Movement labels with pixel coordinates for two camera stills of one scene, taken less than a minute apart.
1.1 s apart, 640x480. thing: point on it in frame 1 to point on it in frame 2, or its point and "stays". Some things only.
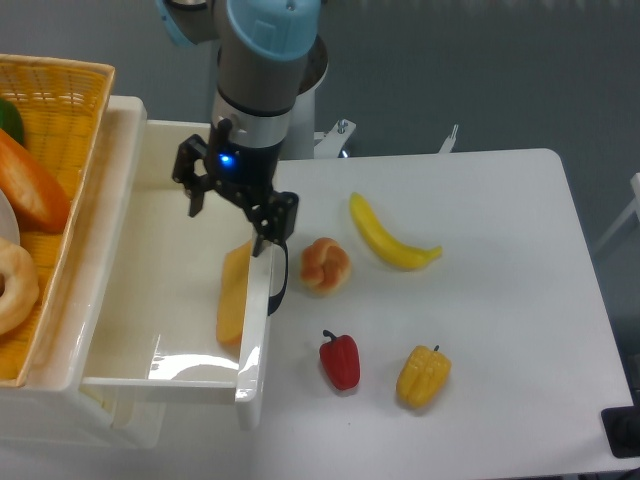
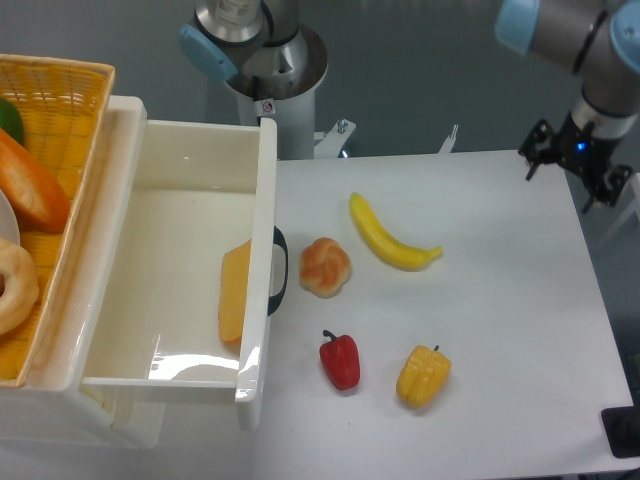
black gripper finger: [192, 148] to [539, 147]
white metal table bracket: [333, 140] stays
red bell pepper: [340, 358] stays
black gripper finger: [272, 217] to [611, 186]
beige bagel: [21, 285] stays
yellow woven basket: [64, 105] stays
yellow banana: [392, 250] stays
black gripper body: [245, 172] to [584, 150]
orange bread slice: [233, 293] stays
